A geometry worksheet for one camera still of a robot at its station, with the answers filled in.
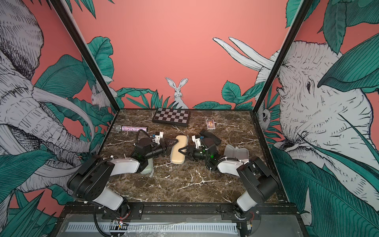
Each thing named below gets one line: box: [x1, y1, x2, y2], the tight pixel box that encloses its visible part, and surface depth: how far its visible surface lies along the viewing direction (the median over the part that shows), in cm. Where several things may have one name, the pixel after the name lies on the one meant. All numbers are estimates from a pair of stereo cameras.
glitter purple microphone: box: [113, 124, 149, 132], surface depth 106 cm
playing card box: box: [206, 119, 216, 130], surface depth 113 cm
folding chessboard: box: [152, 107, 190, 126], surface depth 116 cm
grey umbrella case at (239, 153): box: [223, 144, 250, 160], surface depth 98 cm
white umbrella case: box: [170, 134, 188, 165], surface depth 83 cm
